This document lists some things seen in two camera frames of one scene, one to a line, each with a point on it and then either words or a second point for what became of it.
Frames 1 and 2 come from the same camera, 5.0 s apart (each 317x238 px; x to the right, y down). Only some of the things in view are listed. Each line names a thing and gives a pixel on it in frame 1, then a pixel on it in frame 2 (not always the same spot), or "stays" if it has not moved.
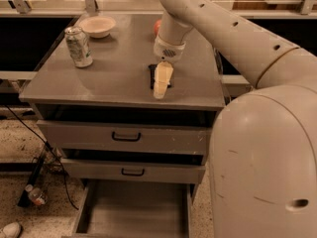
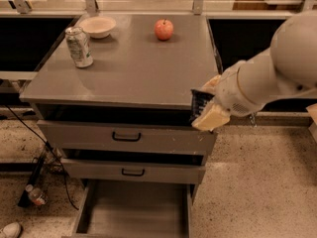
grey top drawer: x=127 y=138 stays
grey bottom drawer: x=134 y=209 stays
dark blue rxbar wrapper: x=152 y=67 -> x=199 y=98
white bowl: x=98 y=27 stays
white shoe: x=12 y=230 stays
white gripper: x=168 y=52 -> x=228 y=92
